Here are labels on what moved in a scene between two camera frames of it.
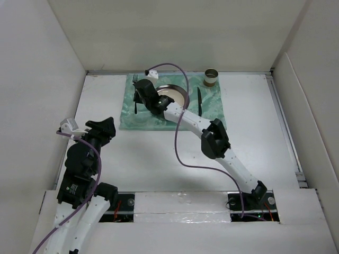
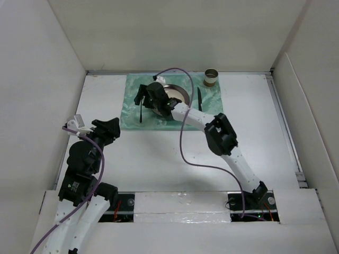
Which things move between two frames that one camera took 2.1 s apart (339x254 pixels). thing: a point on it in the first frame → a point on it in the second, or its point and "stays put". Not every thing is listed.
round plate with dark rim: (178, 94) stays put
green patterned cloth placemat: (205, 102) stays put
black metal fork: (134, 79) → (141, 119)
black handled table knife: (199, 102) stays put
